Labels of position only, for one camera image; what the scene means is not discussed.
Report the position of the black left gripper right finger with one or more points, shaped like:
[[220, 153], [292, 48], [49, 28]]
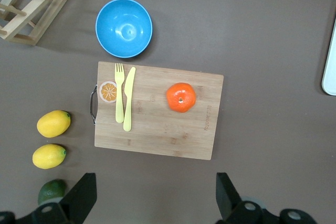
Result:
[[226, 197]]

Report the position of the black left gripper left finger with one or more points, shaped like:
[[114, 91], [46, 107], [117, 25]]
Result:
[[80, 197]]

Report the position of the orange mandarin fruit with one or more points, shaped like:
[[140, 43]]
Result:
[[181, 97]]

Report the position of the green lime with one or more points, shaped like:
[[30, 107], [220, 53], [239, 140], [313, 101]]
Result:
[[51, 191]]

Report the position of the yellow lemon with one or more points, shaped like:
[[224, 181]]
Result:
[[53, 123], [49, 156]]

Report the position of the wooden cutting board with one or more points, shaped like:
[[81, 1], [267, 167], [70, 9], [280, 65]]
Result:
[[168, 129]]

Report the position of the yellow plastic fork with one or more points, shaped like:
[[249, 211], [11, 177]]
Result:
[[119, 98]]

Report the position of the yellow plastic knife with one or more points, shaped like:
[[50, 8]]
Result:
[[128, 98]]

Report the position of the cream tray with bear print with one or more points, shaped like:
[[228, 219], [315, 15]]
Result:
[[330, 77]]

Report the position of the blue bowl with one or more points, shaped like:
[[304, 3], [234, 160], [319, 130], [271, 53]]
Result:
[[124, 27]]

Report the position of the wooden peg drying rack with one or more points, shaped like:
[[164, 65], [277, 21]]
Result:
[[42, 6]]

